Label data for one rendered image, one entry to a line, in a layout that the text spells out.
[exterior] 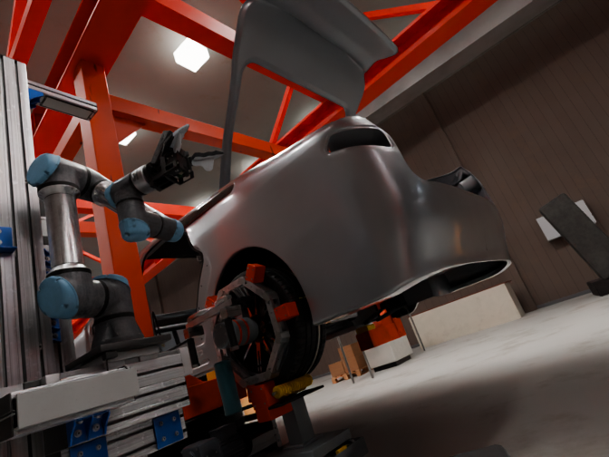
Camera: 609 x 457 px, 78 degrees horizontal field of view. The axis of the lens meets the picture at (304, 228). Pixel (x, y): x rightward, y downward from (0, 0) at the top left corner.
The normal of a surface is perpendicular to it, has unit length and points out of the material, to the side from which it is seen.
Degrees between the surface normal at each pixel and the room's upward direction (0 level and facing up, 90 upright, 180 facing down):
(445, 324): 90
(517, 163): 90
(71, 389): 90
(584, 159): 90
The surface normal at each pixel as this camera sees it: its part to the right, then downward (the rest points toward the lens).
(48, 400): 0.75, -0.44
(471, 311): -0.59, -0.08
